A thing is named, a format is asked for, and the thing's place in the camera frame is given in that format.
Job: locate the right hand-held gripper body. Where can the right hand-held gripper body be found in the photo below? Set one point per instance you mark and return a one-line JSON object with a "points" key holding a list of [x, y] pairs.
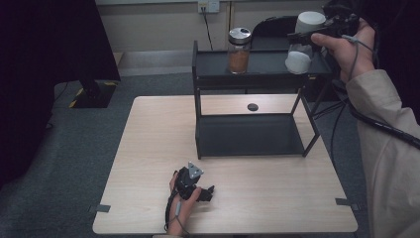
{"points": [[343, 24]]}

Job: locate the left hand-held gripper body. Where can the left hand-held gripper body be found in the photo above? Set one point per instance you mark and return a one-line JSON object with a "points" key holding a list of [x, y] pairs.
{"points": [[186, 185]]}

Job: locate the white jar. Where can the white jar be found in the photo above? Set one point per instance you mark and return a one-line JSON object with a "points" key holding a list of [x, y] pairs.
{"points": [[298, 61]]}

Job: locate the glass spice jar metal lid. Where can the glass spice jar metal lid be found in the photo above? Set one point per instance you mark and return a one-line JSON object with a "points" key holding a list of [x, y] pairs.
{"points": [[239, 53]]}

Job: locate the black two-tier shelf rack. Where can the black two-tier shelf rack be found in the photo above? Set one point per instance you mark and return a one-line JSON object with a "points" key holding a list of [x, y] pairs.
{"points": [[247, 135]]}

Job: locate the person's left hand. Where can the person's left hand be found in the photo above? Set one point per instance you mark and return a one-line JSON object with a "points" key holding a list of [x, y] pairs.
{"points": [[180, 211]]}

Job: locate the person's right hand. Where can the person's right hand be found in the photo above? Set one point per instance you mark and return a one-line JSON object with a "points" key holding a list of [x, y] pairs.
{"points": [[361, 53]]}

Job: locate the black folding chair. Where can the black folding chair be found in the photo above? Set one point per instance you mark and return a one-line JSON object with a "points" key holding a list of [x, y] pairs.
{"points": [[274, 28]]}

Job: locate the black table grommet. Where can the black table grommet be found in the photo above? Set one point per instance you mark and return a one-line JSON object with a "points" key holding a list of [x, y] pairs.
{"points": [[252, 107]]}

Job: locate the grey tape piece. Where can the grey tape piece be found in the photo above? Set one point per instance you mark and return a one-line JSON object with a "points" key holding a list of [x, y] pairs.
{"points": [[343, 201], [100, 208]]}

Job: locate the black stand base yellow tape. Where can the black stand base yellow tape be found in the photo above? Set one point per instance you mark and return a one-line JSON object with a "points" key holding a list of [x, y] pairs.
{"points": [[95, 95]]}

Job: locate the white wall outlet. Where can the white wall outlet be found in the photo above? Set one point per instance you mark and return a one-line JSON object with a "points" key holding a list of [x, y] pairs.
{"points": [[208, 5]]}

